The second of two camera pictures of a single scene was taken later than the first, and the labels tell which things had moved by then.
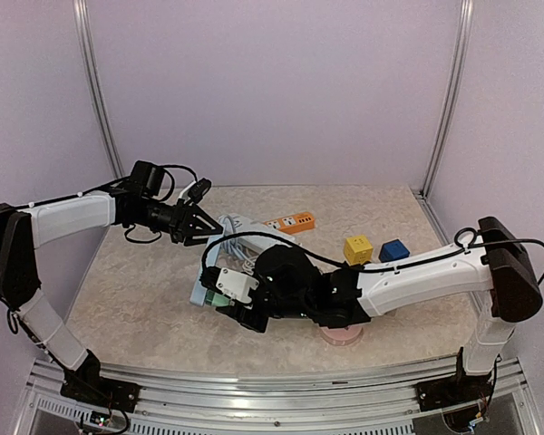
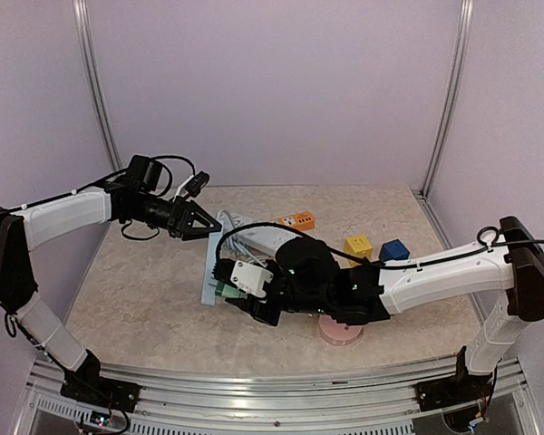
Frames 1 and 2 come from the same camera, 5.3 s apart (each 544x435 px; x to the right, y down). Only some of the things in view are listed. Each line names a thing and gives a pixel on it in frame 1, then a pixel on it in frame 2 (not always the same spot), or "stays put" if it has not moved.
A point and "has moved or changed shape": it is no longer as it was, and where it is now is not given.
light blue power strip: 199,292 has moved or changed shape
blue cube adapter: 393,250 stays put
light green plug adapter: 217,299 has moved or changed shape
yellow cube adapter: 358,250 stays put
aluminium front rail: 364,401 stays put
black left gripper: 183,220 stays put
